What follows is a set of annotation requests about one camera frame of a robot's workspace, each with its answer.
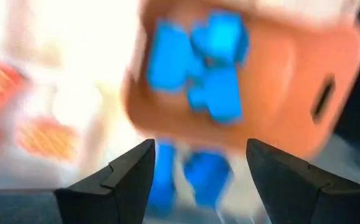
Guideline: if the orange plastic bin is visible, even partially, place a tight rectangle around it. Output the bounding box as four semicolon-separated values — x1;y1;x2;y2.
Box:
121;0;360;160

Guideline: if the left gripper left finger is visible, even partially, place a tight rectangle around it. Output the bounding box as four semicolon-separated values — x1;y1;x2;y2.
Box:
54;139;156;224

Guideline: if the dark blue toy block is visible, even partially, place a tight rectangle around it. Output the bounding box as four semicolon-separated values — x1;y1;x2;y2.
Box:
148;139;177;216
183;151;233;210

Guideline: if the light blue toy block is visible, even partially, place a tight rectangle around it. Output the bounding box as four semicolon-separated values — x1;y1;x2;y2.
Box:
147;19;206;95
186;65;244;125
189;9;251;67

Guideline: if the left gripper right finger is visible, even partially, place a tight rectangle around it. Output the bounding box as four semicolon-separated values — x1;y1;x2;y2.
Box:
246;139;360;224

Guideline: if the clear plastic bin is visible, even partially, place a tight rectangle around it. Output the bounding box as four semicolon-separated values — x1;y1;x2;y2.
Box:
83;130;274;224
0;0;128;187

